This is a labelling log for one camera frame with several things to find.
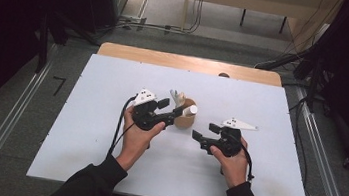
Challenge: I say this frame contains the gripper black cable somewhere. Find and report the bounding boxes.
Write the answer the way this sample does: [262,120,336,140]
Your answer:
[106,93,138,161]
[231,137,260,182]

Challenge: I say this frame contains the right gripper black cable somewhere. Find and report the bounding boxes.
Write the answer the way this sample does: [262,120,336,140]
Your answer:
[231,137,260,182]

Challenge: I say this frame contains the floor cables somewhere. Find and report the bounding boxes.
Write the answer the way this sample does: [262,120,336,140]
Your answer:
[96,0,207,49]

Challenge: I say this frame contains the long white pen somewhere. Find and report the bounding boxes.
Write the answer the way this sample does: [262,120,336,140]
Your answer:
[168,88,181,108]

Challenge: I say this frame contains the short white tube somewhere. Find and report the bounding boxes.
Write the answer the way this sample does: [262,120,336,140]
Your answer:
[181,103,200,119]

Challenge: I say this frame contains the metal floor rail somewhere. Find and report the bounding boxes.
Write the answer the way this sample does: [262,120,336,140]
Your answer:
[0,35,60,196]
[282,86,349,196]

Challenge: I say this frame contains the person's left hand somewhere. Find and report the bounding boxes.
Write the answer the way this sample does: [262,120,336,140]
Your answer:
[114,105,169,176]

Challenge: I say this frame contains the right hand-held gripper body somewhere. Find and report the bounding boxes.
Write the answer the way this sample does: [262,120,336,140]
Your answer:
[202,114,259,161]

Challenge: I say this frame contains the black metal stand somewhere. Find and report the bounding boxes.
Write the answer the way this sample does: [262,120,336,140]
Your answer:
[33,10,73,77]
[288,48,340,115]

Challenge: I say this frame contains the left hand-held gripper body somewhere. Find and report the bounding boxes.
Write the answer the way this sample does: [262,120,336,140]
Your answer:
[129,87,177,135]

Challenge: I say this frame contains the wooden table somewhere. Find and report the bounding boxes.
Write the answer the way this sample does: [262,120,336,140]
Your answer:
[95,41,285,88]

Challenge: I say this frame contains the wooden pen holder cup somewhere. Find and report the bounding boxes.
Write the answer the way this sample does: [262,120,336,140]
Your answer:
[172,91,200,132]

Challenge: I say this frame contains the light wooden desk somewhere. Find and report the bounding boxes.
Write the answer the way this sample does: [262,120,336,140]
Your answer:
[179,0,345,56]

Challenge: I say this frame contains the person's right hand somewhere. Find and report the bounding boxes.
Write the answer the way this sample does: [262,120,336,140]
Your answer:
[205,134,253,191]

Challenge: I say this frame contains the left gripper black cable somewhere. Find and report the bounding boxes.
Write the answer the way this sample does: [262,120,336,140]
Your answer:
[106,93,138,161]

